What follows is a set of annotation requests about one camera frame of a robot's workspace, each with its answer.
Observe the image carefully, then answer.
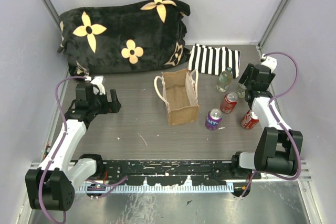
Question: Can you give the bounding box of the clear glass soda bottle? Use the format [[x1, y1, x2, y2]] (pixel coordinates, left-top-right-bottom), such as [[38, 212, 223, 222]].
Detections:
[[216, 67, 233, 92], [237, 83, 246, 98]]

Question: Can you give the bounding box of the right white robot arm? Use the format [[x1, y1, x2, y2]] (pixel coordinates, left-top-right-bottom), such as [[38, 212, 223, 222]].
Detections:
[[229, 63, 303, 180]]

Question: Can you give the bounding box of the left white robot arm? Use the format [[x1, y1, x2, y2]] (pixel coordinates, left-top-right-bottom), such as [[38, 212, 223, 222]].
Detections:
[[25, 76, 121, 211]]

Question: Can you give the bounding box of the brown burlap canvas bag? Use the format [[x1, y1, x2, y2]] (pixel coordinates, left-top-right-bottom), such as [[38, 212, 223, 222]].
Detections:
[[154, 69, 200, 126]]

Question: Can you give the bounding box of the upright red cola can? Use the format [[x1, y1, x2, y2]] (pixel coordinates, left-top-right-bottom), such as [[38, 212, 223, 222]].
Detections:
[[220, 92, 238, 113]]

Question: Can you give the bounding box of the lying red Coca-Cola can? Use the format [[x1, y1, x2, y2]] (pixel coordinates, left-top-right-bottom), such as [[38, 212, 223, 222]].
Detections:
[[241, 110, 259, 130]]

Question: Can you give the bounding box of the black white striped cloth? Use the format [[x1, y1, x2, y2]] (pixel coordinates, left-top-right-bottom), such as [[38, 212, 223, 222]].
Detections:
[[188, 44, 241, 79]]

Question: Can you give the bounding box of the purple Fanta can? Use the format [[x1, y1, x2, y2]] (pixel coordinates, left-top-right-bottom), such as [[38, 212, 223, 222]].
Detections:
[[205, 109, 222, 130]]

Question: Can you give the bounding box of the black floral plush blanket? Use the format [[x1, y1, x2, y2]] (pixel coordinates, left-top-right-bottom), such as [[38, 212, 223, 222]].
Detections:
[[58, 0, 191, 76]]

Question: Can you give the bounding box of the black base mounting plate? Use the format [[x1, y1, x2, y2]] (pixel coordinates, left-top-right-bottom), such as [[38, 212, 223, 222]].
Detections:
[[87, 159, 251, 186]]

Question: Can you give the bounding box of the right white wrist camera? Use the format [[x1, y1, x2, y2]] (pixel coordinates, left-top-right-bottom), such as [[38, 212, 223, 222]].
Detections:
[[260, 54, 277, 73]]

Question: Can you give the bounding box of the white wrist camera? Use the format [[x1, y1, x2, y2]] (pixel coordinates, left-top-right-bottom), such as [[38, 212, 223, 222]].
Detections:
[[85, 76, 106, 95], [260, 54, 277, 73]]

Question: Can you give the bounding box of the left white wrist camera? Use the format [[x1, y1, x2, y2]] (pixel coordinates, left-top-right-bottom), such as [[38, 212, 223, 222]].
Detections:
[[85, 76, 106, 95]]

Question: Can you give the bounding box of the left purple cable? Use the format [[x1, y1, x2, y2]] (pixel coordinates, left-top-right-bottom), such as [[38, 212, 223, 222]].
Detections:
[[38, 76, 91, 224]]

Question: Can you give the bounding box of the aluminium front rail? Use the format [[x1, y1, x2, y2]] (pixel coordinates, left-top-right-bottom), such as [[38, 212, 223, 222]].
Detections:
[[28, 159, 313, 194]]

